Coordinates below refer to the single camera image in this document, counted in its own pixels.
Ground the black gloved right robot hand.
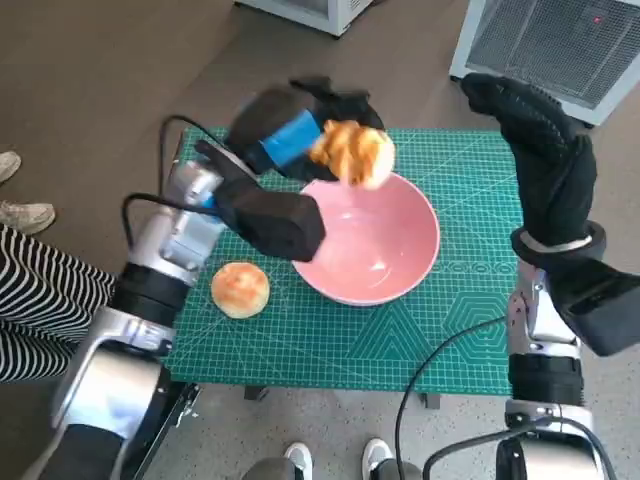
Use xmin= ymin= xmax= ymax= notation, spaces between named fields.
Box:
xmin=459 ymin=72 xmax=600 ymax=249

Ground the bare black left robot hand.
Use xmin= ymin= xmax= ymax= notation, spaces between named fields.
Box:
xmin=227 ymin=74 xmax=386 ymax=184

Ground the oblong grilled toy bread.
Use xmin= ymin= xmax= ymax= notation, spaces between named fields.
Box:
xmin=308 ymin=118 xmax=397 ymax=190

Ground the pink bowl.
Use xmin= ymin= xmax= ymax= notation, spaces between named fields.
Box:
xmin=291 ymin=172 xmax=442 ymax=307

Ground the round toy bread bun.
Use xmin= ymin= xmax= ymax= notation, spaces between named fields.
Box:
xmin=210 ymin=260 xmax=272 ymax=320

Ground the white cabinet with glass front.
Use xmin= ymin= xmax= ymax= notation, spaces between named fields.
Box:
xmin=233 ymin=0 xmax=374 ymax=37

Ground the white cabinet with mesh front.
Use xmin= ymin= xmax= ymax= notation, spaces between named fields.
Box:
xmin=448 ymin=0 xmax=640 ymax=129

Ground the green cutting mat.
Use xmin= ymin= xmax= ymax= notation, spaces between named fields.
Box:
xmin=163 ymin=124 xmax=524 ymax=397

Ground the person's white shoe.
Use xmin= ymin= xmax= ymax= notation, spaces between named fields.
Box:
xmin=0 ymin=200 xmax=57 ymax=236
xmin=0 ymin=151 xmax=23 ymax=184

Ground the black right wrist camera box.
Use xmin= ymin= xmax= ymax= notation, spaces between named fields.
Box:
xmin=549 ymin=257 xmax=640 ymax=357

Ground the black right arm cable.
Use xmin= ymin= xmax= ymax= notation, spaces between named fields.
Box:
xmin=394 ymin=314 xmax=509 ymax=471
xmin=422 ymin=427 xmax=551 ymax=480

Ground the black metal frame bar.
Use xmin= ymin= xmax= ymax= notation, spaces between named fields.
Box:
xmin=119 ymin=382 xmax=201 ymax=480

